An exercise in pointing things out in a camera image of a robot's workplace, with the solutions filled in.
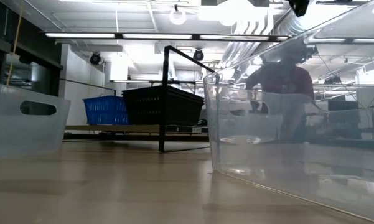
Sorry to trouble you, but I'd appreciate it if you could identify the wooden shelf with black frame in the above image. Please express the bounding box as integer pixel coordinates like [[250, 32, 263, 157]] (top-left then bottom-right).
[[59, 45, 216, 154]]

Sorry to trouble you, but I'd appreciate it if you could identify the black monitor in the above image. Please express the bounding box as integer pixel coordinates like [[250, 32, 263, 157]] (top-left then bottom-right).
[[327, 98, 362, 112]]

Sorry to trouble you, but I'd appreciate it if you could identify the overhead LED light bar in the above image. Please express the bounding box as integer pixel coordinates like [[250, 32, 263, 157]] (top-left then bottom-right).
[[44, 32, 291, 43]]

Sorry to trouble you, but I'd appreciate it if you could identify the yellow hanging cable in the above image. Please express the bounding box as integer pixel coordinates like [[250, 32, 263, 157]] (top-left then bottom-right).
[[6, 0, 23, 85]]

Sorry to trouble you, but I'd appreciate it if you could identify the person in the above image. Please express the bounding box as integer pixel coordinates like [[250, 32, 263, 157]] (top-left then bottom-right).
[[245, 46, 316, 142]]

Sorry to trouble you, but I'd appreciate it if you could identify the silver ceiling duct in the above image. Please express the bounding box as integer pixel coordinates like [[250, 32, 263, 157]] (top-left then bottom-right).
[[219, 7, 312, 68]]

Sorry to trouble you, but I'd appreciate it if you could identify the blue perforated plastic basket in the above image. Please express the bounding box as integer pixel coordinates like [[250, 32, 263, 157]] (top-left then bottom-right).
[[82, 95, 132, 126]]

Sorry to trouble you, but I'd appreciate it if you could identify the round white ceiling lamp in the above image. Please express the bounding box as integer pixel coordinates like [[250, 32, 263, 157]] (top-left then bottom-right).
[[169, 7, 187, 26]]

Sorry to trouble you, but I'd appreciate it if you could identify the black ceiling spotlight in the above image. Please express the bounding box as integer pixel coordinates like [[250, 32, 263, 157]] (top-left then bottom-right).
[[89, 52, 101, 66], [192, 49, 205, 62]]

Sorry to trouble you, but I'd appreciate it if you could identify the clear plastic basket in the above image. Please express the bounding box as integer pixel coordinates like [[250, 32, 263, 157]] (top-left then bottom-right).
[[0, 82, 72, 160], [202, 0, 374, 223]]

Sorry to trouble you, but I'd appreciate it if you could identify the black perforated plastic basket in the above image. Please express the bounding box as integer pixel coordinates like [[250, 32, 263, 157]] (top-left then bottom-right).
[[121, 85, 205, 102], [121, 88, 205, 127]]

